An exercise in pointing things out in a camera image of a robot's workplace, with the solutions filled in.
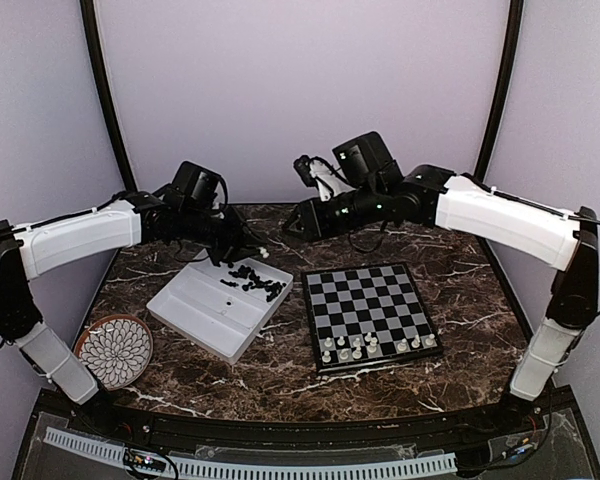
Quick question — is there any floral patterned ceramic plate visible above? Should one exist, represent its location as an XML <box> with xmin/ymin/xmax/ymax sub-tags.
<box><xmin>74</xmin><ymin>314</ymin><xmax>153</xmax><ymax>391</ymax></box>

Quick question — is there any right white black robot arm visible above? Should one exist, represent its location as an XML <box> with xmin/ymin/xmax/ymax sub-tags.
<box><xmin>283</xmin><ymin>131</ymin><xmax>600</xmax><ymax>434</ymax></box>

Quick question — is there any black front rail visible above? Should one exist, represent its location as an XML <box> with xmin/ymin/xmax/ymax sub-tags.
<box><xmin>19</xmin><ymin>386</ymin><xmax>582</xmax><ymax>458</ymax></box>

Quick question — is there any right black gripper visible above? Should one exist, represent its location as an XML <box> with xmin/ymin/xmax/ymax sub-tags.
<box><xmin>281</xmin><ymin>182</ymin><xmax>387</xmax><ymax>242</ymax></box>

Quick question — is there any white slotted cable duct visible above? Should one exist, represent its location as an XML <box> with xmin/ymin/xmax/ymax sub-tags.
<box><xmin>44</xmin><ymin>427</ymin><xmax>457</xmax><ymax>479</ymax></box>

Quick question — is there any pile of black chess pieces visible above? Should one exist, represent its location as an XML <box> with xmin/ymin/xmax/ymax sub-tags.
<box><xmin>220</xmin><ymin>265</ymin><xmax>286</xmax><ymax>303</ymax></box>

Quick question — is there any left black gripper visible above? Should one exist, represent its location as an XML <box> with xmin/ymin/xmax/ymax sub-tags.
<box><xmin>179</xmin><ymin>203</ymin><xmax>265</xmax><ymax>266</ymax></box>

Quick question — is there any black white chessboard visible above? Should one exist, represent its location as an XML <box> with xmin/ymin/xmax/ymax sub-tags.
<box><xmin>302</xmin><ymin>263</ymin><xmax>443</xmax><ymax>375</ymax></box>

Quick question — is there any black frame post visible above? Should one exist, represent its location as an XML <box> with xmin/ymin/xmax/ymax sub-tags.
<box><xmin>474</xmin><ymin>0</ymin><xmax>525</xmax><ymax>181</ymax></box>
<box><xmin>79</xmin><ymin>0</ymin><xmax>138</xmax><ymax>191</ymax></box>

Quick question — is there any white plastic divided tray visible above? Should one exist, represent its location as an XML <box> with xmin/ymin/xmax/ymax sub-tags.
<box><xmin>146</xmin><ymin>252</ymin><xmax>293</xmax><ymax>365</ymax></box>

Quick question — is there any left black frame post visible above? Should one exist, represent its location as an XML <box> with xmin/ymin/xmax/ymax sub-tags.
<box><xmin>79</xmin><ymin>0</ymin><xmax>138</xmax><ymax>191</ymax></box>

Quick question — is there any pile of white chess pieces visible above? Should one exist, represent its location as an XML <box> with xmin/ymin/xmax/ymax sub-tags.
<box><xmin>220</xmin><ymin>300</ymin><xmax>232</xmax><ymax>316</ymax></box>

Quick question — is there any right black frame post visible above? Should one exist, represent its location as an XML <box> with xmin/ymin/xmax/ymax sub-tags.
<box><xmin>474</xmin><ymin>0</ymin><xmax>525</xmax><ymax>181</ymax></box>

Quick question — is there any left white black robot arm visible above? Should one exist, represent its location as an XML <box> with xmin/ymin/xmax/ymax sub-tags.
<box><xmin>0</xmin><ymin>161</ymin><xmax>267</xmax><ymax>436</ymax></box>

